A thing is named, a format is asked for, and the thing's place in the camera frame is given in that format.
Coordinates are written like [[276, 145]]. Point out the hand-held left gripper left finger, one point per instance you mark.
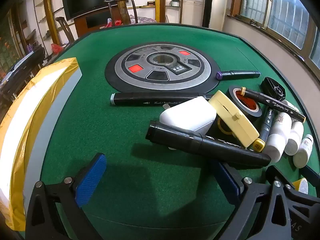
[[91, 180]]

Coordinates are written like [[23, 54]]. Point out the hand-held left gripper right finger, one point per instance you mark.
[[228, 182]]

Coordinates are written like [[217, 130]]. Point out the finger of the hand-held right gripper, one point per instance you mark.
[[312, 173], [272, 172]]

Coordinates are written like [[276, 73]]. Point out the slender white bottle red label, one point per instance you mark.
[[302, 155]]

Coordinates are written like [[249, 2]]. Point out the large white bottle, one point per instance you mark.
[[276, 145]]

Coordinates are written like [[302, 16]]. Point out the thick black marker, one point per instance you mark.
[[200, 142]]

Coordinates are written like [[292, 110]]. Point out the black marker yellow cap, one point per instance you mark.
[[267, 122]]

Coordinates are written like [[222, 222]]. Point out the black tape roll yellow core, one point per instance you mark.
[[213, 131]]

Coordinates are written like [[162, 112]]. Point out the black marker pale orange cap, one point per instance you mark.
[[275, 103]]

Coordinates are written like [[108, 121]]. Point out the cream plastic case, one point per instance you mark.
[[225, 105]]

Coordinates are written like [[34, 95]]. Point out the white power adapter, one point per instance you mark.
[[187, 116]]

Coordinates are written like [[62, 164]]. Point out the white box with yellow tape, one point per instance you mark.
[[22, 135]]

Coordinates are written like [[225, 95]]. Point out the black electrical tape roll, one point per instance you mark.
[[233, 92]]

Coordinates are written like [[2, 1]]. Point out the black marker grey cap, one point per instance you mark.
[[150, 99]]

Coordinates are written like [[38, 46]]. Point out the black plastic cap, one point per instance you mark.
[[270, 86]]

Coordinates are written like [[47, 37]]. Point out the black marker purple cap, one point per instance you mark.
[[240, 74]]

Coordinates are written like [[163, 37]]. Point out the round grey control panel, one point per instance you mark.
[[120, 67]]

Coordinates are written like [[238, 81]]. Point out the dark wooden desk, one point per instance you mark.
[[25, 65]]

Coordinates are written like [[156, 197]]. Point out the red plastic bag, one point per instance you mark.
[[56, 48], [109, 24]]

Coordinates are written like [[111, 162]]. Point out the dark wooden chair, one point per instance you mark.
[[65, 28]]

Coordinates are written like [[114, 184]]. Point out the barred window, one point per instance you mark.
[[287, 12]]

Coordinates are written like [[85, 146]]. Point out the floral cloth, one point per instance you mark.
[[142, 20]]

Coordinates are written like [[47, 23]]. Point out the wooden chair curved top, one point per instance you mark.
[[123, 10]]

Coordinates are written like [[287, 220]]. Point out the tower air conditioner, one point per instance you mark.
[[220, 2]]

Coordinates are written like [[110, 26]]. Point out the flower wall poster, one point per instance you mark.
[[6, 47]]

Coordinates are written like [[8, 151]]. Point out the gold framed wall shelves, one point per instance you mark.
[[47, 10]]

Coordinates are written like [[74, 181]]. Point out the wooden wall shelves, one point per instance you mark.
[[157, 0]]

